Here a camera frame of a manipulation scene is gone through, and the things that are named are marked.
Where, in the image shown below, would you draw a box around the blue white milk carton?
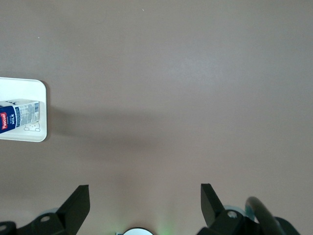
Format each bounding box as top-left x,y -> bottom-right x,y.
0,97 -> 41,135

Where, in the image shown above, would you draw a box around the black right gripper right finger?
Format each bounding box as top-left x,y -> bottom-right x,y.
197,183 -> 300,235

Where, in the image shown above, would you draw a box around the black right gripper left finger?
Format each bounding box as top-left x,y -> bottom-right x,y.
0,185 -> 91,235

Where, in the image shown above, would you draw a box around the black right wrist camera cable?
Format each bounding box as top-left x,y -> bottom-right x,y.
244,196 -> 282,235

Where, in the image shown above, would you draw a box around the cream rabbit print tray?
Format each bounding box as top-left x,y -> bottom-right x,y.
0,77 -> 47,142

